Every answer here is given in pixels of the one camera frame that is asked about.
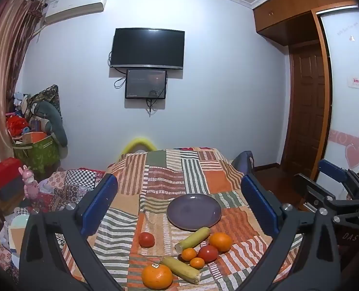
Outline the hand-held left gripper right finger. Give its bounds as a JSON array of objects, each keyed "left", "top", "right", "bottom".
[{"left": 237, "top": 174, "right": 342, "bottom": 291}]

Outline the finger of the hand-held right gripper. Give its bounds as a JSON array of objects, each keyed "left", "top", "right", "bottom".
[
  {"left": 294, "top": 173, "right": 359, "bottom": 212},
  {"left": 318, "top": 158, "right": 359, "bottom": 200}
]

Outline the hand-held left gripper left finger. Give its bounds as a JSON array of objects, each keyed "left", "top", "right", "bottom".
[{"left": 18, "top": 173, "right": 122, "bottom": 291}]

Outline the red tomato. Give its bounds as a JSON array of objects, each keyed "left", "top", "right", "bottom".
[
  {"left": 138, "top": 232, "right": 155, "bottom": 248},
  {"left": 198, "top": 245, "right": 219, "bottom": 263}
]

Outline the purple plate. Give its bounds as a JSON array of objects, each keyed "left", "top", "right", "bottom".
[{"left": 167, "top": 194, "right": 222, "bottom": 231}]

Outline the yellow green corn cob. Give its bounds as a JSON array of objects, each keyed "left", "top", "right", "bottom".
[
  {"left": 175, "top": 227, "right": 211, "bottom": 253},
  {"left": 160, "top": 255, "right": 202, "bottom": 285}
]

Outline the large orange with sticker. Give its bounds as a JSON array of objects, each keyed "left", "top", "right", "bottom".
[{"left": 141, "top": 263, "right": 173, "bottom": 290}]

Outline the grey blue cloth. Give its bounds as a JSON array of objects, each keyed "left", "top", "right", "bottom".
[{"left": 232, "top": 151, "right": 254, "bottom": 176}]

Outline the white sliding door with hearts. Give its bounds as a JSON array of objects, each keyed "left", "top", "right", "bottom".
[{"left": 319, "top": 6, "right": 359, "bottom": 188}]

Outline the brown wooden door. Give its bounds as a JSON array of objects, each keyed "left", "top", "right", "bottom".
[{"left": 289, "top": 47, "right": 326, "bottom": 174}]

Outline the striped patchwork blanket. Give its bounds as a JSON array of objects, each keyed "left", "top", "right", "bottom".
[{"left": 63, "top": 147, "right": 304, "bottom": 291}]

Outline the pink bunny toy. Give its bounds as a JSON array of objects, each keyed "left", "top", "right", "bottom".
[{"left": 19, "top": 165, "right": 40, "bottom": 201}]

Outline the green patterned storage box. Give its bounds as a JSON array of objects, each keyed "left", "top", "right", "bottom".
[{"left": 12, "top": 133, "right": 61, "bottom": 174}]

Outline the pale green lid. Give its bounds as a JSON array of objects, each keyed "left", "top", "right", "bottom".
[{"left": 11, "top": 214, "right": 30, "bottom": 234}]

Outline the grey plush toy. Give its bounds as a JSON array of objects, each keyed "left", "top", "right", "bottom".
[{"left": 31, "top": 101, "right": 68, "bottom": 148}]

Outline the red box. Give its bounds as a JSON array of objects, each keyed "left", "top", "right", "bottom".
[{"left": 0, "top": 158, "right": 24, "bottom": 201}]

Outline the red plastic bag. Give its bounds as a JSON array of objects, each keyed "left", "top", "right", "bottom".
[{"left": 6, "top": 114, "right": 30, "bottom": 137}]

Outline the small black monitor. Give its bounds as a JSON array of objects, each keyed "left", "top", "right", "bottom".
[{"left": 125, "top": 69, "right": 167, "bottom": 100}]

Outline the wooden overhead cabinet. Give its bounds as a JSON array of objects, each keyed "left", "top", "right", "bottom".
[{"left": 253, "top": 0, "right": 359, "bottom": 47}]

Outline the striped brown curtain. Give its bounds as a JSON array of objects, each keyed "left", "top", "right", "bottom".
[{"left": 0, "top": 0, "right": 47, "bottom": 170}]

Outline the white air conditioner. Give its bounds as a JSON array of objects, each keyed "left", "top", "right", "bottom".
[{"left": 44, "top": 0, "right": 109, "bottom": 25}]

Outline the black wall television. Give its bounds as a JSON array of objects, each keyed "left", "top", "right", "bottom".
[{"left": 110, "top": 28, "right": 185, "bottom": 70}]

